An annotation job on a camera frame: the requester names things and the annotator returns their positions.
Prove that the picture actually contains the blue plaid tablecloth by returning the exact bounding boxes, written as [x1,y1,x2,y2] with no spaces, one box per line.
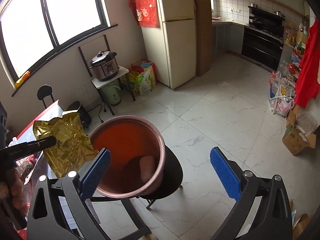
[10,100,83,230]

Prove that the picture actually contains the black stool under bin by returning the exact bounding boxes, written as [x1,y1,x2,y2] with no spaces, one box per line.
[91,147,183,240]

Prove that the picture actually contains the plastic bags pile on floor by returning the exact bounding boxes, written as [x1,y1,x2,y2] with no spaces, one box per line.
[268,72,296,117]

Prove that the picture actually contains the small white side table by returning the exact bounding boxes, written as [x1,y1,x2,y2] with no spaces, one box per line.
[91,66,136,115]

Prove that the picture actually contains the black kitchen stove unit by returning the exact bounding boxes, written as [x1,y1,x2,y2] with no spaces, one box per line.
[241,4,285,71]

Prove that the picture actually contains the red hanging garment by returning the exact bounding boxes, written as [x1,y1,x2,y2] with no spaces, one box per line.
[295,18,319,108]

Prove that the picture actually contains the colourful bags by fridge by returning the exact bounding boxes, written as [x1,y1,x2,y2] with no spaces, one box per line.
[129,60,157,96]

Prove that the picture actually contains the white refrigerator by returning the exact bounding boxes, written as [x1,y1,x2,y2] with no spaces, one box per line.
[142,0,196,89]

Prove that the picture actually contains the black air fryer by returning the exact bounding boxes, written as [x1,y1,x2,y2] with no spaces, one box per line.
[67,101,92,129]

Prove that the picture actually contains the cardboard box on floor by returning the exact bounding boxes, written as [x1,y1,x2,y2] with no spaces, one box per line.
[282,105,317,156]

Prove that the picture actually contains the yellow package on windowsill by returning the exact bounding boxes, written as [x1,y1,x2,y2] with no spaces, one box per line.
[15,71,31,89]

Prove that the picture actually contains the silver electric pressure cooker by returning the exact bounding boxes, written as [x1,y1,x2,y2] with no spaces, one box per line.
[89,51,119,81]

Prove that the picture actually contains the gold foil bag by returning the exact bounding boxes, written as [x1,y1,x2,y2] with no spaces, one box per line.
[33,112,98,178]

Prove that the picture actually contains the brown plastic trash bin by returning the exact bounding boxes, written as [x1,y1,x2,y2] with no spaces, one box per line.
[89,115,165,199]

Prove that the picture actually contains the black round-back chair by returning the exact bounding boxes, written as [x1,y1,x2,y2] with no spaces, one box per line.
[37,85,55,109]

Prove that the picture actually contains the red cloth on refrigerator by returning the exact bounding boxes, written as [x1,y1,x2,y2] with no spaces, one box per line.
[128,0,158,28]

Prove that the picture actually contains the person's left hand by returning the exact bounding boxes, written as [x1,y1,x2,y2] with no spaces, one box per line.
[1,168,28,215]

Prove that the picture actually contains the green white kettle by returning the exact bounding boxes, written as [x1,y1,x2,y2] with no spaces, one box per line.
[101,80,121,106]

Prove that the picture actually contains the dark framed window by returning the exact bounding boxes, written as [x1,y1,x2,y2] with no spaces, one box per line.
[1,0,114,92]

